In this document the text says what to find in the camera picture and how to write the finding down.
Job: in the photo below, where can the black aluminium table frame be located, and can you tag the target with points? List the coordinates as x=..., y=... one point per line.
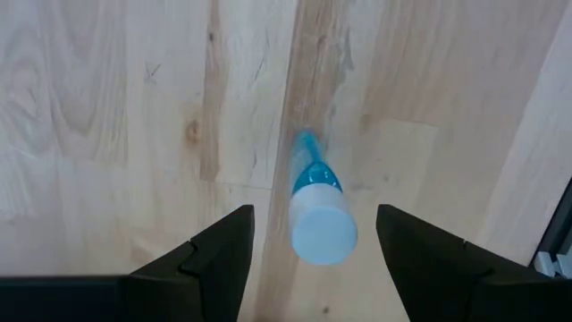
x=558, y=223

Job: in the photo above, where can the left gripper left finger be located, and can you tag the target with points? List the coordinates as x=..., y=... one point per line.
x=201, y=286

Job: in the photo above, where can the small blue mouthwash bottle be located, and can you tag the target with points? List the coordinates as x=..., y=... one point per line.
x=322, y=223

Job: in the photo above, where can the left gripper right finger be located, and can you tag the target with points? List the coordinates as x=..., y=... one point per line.
x=447, y=286

